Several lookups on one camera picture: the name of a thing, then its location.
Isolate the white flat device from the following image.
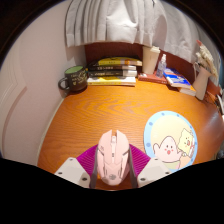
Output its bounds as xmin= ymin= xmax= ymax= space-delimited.
xmin=216 ymin=94 xmax=224 ymax=115

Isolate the white curtain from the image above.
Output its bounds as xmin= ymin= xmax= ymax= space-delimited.
xmin=64 ymin=0 xmax=203 ymax=64

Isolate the dark mug with green inside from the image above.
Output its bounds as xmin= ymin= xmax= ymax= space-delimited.
xmin=57 ymin=65 xmax=89 ymax=93

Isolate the black spine book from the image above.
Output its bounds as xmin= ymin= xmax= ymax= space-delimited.
xmin=87 ymin=64 xmax=138 ymax=72
xmin=87 ymin=69 xmax=138 ymax=79

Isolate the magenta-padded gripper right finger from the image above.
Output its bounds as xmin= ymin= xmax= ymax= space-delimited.
xmin=127 ymin=143 xmax=173 ymax=190

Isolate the round cartoon mouse pad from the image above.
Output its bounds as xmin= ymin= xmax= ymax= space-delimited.
xmin=143 ymin=110 xmax=199 ymax=173

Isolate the white flower bouquet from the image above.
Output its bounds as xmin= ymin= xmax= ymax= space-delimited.
xmin=194 ymin=39 xmax=220 ymax=79

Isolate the white vase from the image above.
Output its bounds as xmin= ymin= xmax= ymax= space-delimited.
xmin=192 ymin=63 xmax=213 ymax=101

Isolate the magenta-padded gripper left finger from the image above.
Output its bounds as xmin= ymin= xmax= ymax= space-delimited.
xmin=54 ymin=144 xmax=101 ymax=190

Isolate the cream tumbler with lid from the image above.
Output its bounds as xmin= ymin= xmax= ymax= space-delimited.
xmin=141 ymin=45 xmax=161 ymax=75

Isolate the pink computer mouse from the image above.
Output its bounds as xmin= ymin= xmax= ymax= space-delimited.
xmin=95 ymin=129 xmax=132 ymax=186

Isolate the red book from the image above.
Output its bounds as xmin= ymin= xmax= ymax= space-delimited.
xmin=137 ymin=72 xmax=169 ymax=85

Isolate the yellow and white book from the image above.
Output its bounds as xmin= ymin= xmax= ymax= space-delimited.
xmin=86 ymin=75 xmax=137 ymax=87

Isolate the blue cover book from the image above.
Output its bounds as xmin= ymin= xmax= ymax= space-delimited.
xmin=163 ymin=67 xmax=192 ymax=90

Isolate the clear spray bottle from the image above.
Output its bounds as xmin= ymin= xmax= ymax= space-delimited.
xmin=155 ymin=53 xmax=167 ymax=79

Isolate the orange cover book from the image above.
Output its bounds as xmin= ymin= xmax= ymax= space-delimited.
xmin=178 ymin=84 xmax=198 ymax=97

